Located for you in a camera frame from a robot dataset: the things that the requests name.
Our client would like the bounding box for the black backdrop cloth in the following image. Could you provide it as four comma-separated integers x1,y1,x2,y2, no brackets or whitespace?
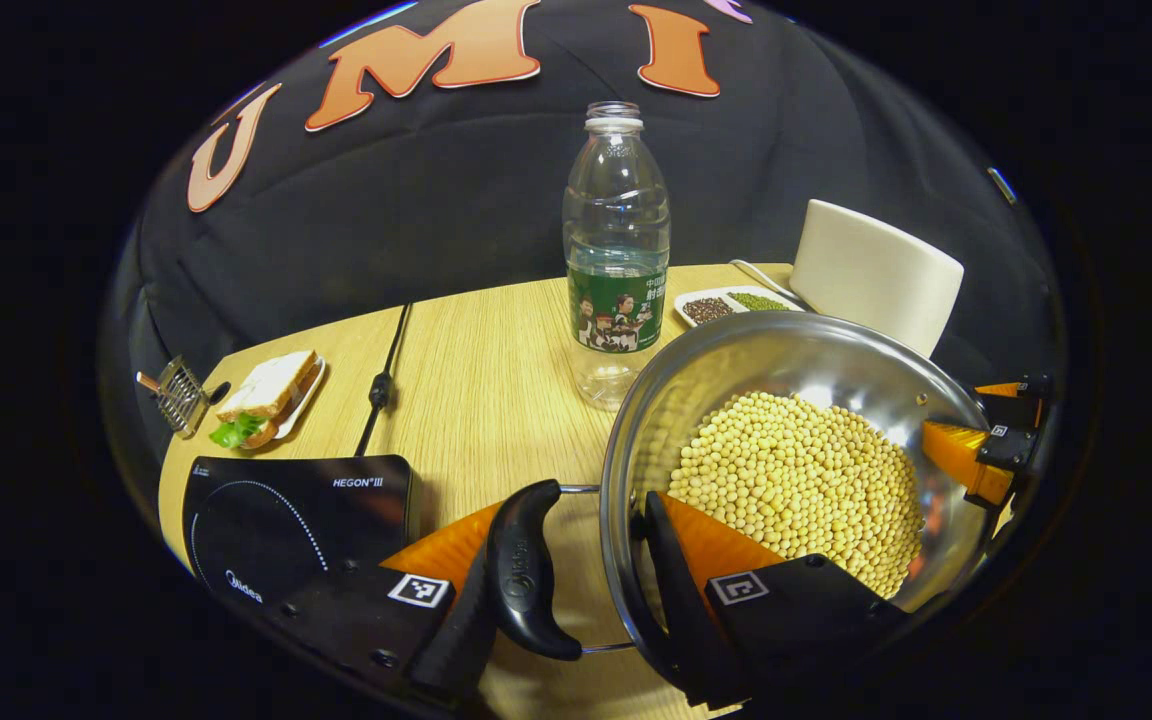
101,0,1062,471

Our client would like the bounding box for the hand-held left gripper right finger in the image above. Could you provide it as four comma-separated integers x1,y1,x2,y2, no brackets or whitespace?
641,490,912,713

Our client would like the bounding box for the pile of yellow soybeans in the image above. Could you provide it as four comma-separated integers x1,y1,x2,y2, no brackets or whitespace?
669,390,925,599

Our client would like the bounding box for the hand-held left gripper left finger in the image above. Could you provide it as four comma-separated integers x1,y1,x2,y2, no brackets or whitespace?
276,498,507,706

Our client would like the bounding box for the sandwich with lettuce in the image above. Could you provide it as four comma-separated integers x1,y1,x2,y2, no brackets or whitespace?
211,350,321,449

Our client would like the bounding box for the metal wire mesh holder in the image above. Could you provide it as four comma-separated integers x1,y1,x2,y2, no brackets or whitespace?
136,357,209,439

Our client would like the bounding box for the white divided dish with beans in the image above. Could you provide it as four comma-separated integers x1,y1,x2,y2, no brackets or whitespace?
674,286,802,328

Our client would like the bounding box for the black induction cooktop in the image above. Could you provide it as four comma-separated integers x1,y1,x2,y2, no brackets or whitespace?
182,455,424,613

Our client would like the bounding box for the stainless steel pot black handle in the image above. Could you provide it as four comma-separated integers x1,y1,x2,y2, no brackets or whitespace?
489,310,999,711

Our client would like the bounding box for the clear plastic bottle green label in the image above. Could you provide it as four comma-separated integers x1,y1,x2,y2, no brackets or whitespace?
563,101,671,411

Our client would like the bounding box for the black power cable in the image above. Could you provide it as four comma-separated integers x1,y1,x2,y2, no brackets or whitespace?
354,303,413,458

